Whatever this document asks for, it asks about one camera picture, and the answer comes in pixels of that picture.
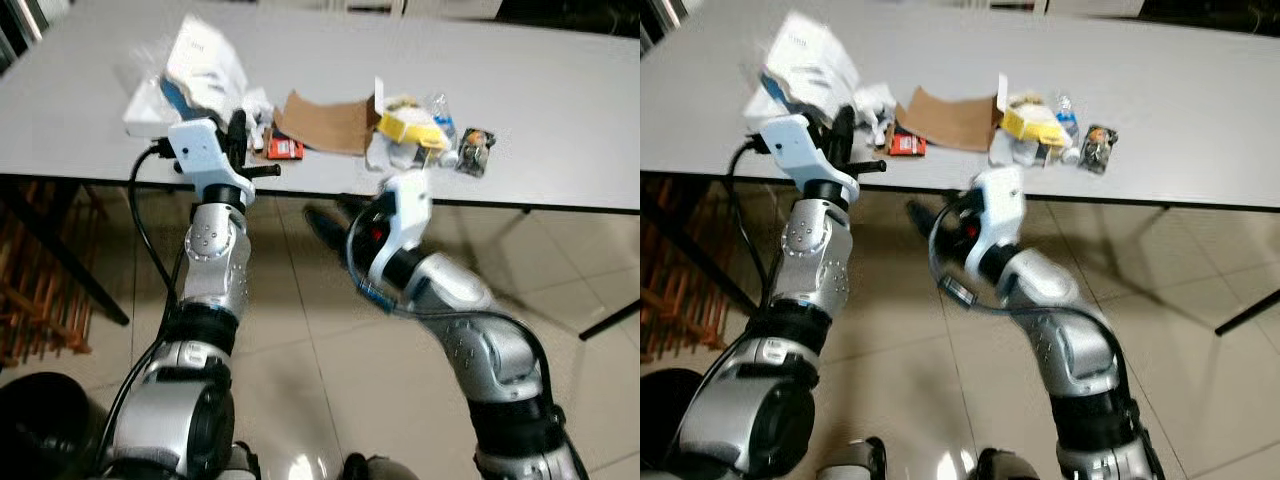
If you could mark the white printed plastic bag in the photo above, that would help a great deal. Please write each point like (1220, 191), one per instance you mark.
(205, 65)
(810, 60)

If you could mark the orange wooden rack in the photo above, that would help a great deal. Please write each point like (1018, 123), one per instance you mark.
(690, 300)
(45, 290)

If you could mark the yellow snack packet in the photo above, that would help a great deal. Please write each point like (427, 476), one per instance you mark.
(410, 122)
(1032, 120)

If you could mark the small red packet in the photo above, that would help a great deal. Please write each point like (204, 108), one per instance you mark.
(285, 149)
(908, 145)

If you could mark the robot leg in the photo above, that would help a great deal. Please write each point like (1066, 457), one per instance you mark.
(1005, 465)
(850, 460)
(375, 468)
(245, 462)

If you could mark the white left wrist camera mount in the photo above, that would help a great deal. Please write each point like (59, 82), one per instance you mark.
(205, 155)
(805, 150)

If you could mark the black slanted table leg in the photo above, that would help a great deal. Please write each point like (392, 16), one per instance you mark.
(70, 260)
(610, 320)
(1250, 312)
(710, 262)

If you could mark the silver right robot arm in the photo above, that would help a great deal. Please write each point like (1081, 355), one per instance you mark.
(480, 340)
(1070, 330)

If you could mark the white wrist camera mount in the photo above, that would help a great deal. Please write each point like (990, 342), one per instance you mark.
(408, 205)
(205, 155)
(1000, 200)
(805, 150)

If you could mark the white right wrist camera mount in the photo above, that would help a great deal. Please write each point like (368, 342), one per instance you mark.
(1000, 200)
(408, 205)

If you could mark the white flat box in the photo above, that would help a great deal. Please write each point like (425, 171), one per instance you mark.
(765, 105)
(150, 112)

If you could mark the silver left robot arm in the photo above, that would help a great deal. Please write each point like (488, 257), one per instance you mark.
(215, 270)
(815, 265)

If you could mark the brown cardboard piece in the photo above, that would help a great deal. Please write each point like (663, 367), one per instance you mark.
(325, 122)
(950, 118)

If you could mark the black round rubbish bin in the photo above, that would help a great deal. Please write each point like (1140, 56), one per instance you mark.
(45, 425)
(665, 420)

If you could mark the robot right leg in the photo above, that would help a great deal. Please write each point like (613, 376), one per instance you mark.
(375, 468)
(1005, 465)

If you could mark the white crumpled paper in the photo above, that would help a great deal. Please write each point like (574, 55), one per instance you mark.
(258, 105)
(877, 100)

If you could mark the robot left leg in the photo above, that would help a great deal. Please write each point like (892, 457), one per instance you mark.
(245, 462)
(850, 460)

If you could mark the dark snack wrapper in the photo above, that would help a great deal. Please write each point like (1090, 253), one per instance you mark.
(1098, 150)
(475, 152)

